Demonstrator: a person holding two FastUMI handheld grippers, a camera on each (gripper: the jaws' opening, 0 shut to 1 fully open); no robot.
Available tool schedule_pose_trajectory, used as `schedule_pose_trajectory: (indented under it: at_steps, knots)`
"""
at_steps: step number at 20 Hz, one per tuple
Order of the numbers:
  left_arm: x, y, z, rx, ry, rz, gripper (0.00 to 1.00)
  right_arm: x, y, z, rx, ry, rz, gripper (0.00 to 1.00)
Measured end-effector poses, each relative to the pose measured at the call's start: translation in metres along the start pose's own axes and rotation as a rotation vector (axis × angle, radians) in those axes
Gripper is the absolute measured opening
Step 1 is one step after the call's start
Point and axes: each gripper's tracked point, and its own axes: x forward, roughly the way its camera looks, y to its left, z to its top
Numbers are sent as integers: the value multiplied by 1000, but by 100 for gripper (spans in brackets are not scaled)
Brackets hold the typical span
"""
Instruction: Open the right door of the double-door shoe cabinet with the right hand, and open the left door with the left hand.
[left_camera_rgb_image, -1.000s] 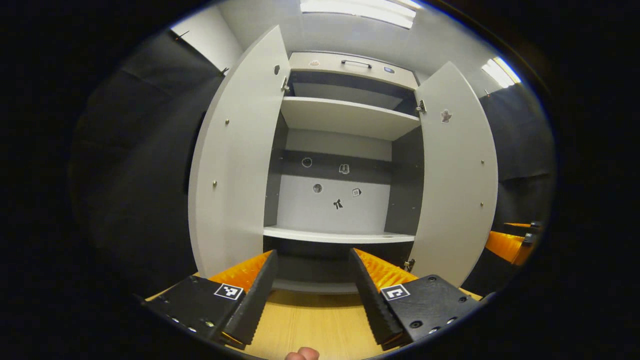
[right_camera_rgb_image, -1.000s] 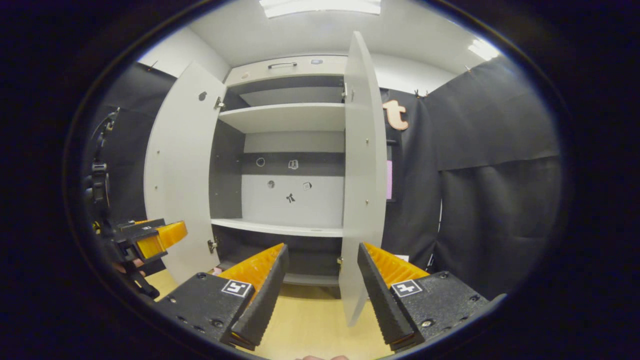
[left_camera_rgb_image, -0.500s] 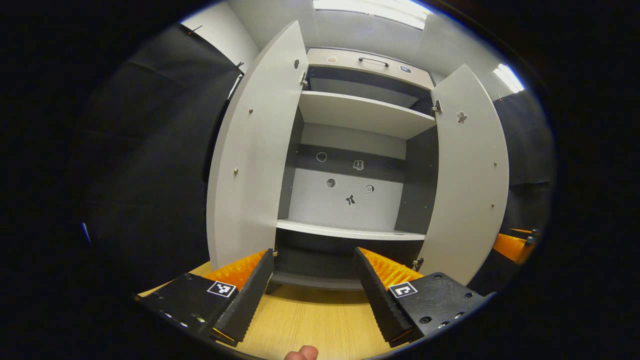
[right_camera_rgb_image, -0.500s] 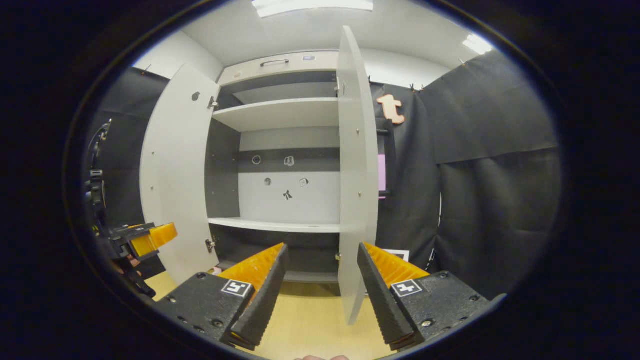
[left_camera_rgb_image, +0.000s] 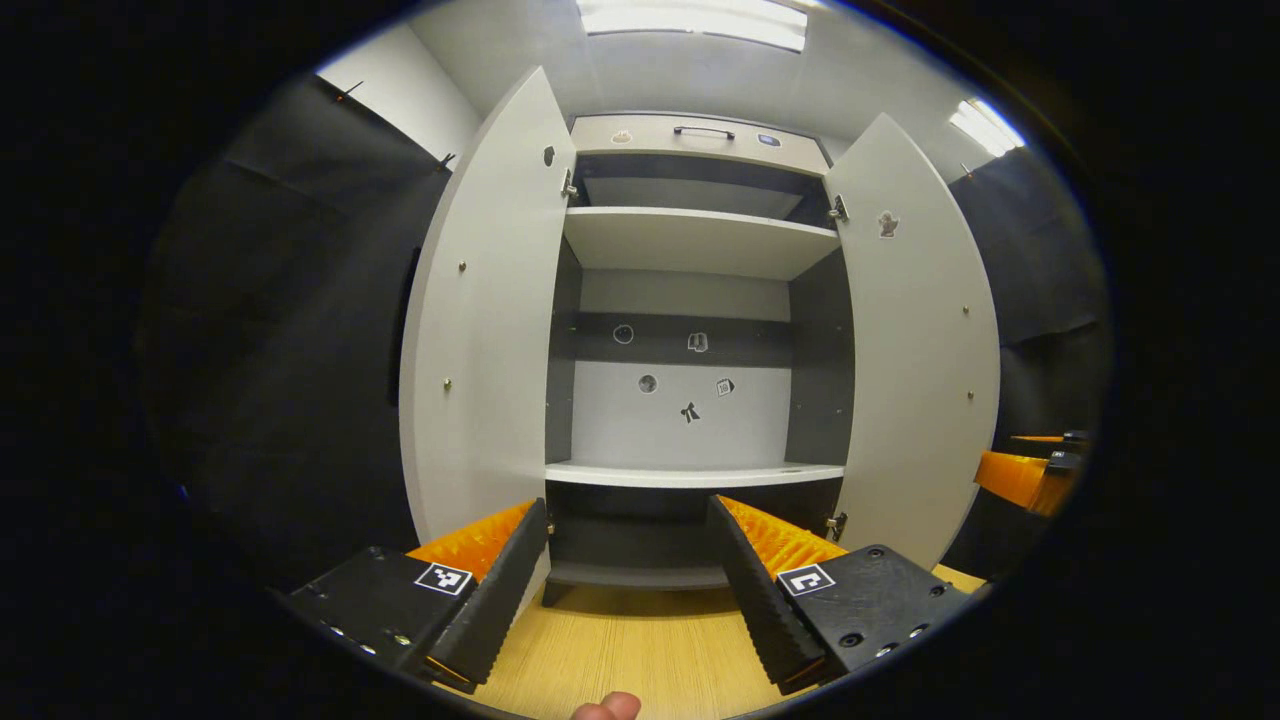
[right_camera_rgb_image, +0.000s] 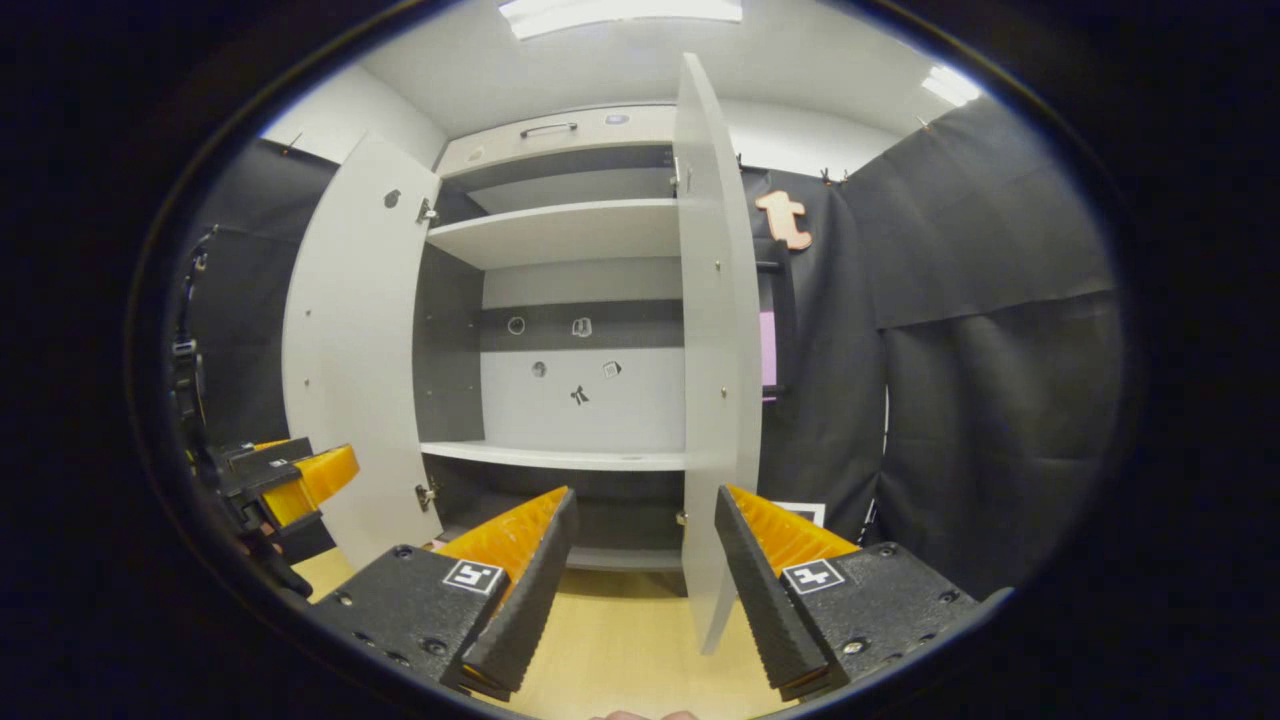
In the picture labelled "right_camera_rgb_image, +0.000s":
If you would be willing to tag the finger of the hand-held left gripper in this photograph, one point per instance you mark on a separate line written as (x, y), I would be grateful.
(262, 465)
(315, 478)

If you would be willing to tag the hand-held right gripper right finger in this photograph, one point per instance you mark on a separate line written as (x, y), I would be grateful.
(765, 600)

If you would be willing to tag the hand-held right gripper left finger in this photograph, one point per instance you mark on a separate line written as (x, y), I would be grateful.
(525, 600)

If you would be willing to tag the beige cabinet door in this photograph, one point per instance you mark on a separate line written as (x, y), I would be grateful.
(710, 350)
(350, 350)

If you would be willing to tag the beige double-door shoe cabinet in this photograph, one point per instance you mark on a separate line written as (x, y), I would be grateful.
(560, 230)

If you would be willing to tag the white portrait-cover book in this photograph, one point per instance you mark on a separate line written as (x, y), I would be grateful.
(805, 512)

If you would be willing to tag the black backdrop cloth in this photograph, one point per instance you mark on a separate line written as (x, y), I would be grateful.
(1000, 420)

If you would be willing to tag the small ceiling light panel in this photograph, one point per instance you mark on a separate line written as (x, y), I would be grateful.
(952, 86)

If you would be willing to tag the long ceiling light panel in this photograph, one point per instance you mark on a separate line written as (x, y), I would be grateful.
(620, 15)

